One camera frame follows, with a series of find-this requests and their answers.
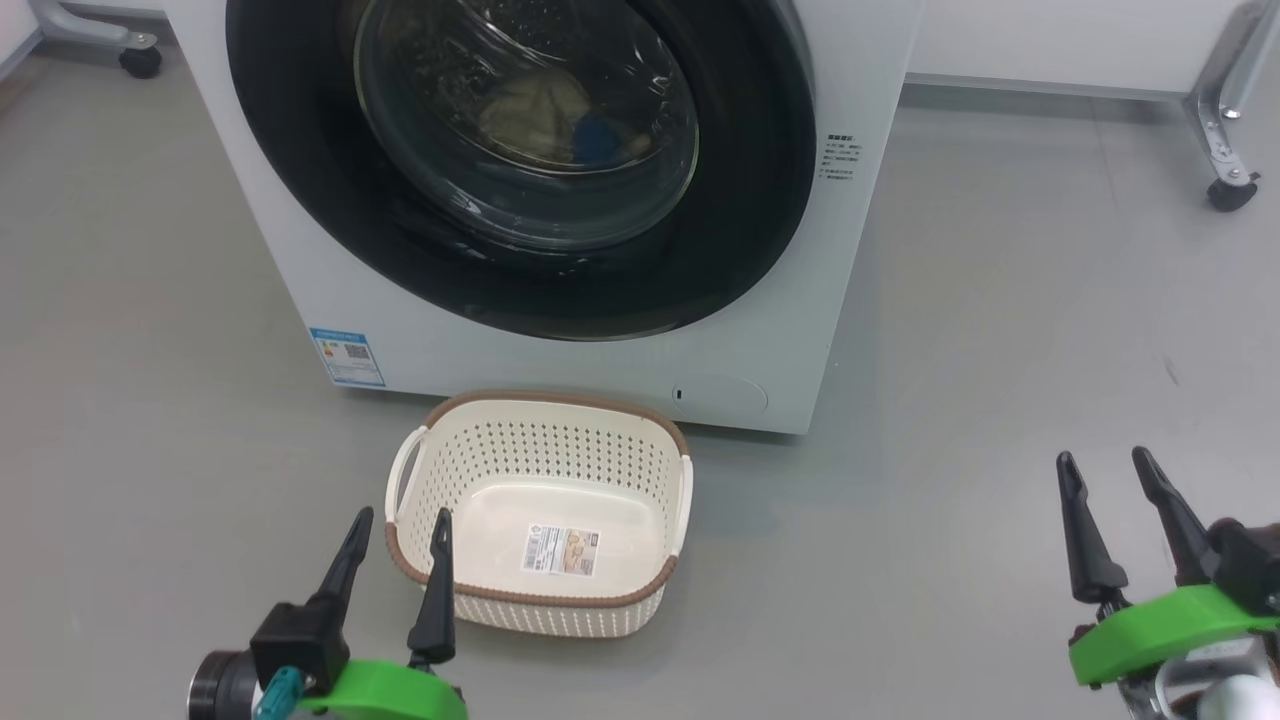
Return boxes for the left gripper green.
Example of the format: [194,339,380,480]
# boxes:
[300,506,468,720]

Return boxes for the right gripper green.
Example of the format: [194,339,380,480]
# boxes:
[1056,446,1280,686]

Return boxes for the washing machine door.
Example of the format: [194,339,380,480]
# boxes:
[225,0,818,343]

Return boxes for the cream garment with blue cuff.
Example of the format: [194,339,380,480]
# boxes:
[572,108,653,166]

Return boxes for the cream garment with cartoon print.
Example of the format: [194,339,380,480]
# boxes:
[478,75,593,166]

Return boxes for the white front-load washing machine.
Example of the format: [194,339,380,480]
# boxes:
[165,0,926,436]

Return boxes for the cream perforated laundry basket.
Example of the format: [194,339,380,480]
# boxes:
[385,390,694,639]

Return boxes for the basket product label sticker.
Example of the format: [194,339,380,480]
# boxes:
[520,523,603,578]

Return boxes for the blue energy label sticker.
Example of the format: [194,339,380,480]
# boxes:
[308,327,387,389]

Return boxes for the metal cart leg with caster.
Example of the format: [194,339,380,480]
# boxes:
[1185,0,1280,213]
[30,0,163,79]

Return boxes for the left teal plug cable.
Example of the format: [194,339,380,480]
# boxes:
[255,668,303,720]

